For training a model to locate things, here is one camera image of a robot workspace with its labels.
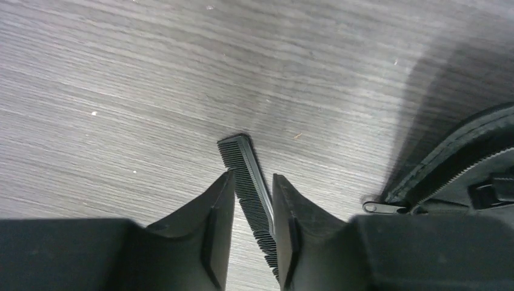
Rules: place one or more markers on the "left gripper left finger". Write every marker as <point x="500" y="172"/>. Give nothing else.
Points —
<point x="187" y="250"/>

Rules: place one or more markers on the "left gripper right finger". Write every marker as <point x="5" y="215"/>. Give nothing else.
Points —
<point x="318" y="251"/>

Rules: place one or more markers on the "black zipper tool case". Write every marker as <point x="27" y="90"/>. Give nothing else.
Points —
<point x="469" y="172"/>

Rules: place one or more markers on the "black comb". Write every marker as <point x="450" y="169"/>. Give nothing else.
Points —
<point x="238" y="155"/>

